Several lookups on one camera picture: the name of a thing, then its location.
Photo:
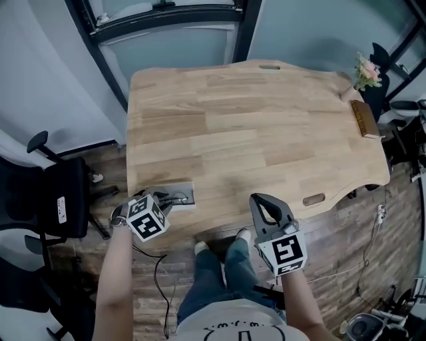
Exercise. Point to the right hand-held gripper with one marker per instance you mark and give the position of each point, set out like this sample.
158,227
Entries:
283,251

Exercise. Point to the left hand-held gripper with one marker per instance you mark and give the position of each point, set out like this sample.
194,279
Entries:
146,221

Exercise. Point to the black thin-framed glasses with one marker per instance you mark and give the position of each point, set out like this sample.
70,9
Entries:
179,198

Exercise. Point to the person's left forearm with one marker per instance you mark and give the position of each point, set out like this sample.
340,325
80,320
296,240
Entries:
113,279

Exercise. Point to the person's right forearm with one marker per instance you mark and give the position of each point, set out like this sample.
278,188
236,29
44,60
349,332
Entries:
301,306

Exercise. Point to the person's left hand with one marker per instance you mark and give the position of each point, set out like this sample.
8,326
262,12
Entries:
120,213

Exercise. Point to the person's right shoe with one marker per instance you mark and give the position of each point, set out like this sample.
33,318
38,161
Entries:
244,234

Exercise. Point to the person's shoe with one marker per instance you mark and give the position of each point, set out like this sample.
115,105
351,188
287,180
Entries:
244,234
201,248

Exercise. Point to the person's left shoe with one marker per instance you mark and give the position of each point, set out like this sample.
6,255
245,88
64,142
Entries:
201,248

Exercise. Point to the crumpled white paper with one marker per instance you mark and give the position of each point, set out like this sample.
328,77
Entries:
96,178

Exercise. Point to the black waist device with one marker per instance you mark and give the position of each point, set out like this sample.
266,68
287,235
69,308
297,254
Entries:
271,294

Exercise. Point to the person's blue jeans legs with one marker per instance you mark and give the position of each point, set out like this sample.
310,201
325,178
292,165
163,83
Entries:
213,283

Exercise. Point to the black desk foot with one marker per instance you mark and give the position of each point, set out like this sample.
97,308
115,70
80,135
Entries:
372,186

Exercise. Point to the black office chair with label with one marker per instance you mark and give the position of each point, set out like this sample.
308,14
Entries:
56,196

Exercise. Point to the white power strip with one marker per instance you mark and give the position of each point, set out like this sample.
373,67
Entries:
382,212

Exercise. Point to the person's white printed shirt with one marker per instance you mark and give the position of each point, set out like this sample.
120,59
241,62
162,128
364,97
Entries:
239,323

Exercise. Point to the brown book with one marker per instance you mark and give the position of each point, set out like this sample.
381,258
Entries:
364,118

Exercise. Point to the beige vase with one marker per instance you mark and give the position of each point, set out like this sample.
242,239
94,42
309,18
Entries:
347,93

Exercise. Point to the grey waste bin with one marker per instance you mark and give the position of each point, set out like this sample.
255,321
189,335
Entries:
369,328

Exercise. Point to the black mesh office chair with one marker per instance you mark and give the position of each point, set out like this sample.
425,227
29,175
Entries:
30,286

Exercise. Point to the black chair with headrest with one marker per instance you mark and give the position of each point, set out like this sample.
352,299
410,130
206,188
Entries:
377,93

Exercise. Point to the pink flower bouquet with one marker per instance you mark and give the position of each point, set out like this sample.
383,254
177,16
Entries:
366,71

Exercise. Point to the white round device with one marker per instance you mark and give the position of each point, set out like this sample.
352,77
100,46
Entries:
404,107

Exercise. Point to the black door frame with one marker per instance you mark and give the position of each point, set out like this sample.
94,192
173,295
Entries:
110,30

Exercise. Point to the black window frame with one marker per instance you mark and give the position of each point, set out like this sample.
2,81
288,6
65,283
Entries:
407,36

